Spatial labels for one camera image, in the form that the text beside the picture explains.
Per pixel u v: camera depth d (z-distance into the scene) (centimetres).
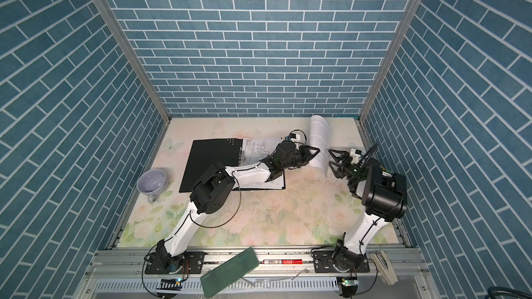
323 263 74
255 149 107
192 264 73
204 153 105
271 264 74
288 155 75
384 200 51
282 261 74
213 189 57
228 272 72
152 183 92
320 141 93
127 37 88
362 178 71
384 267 72
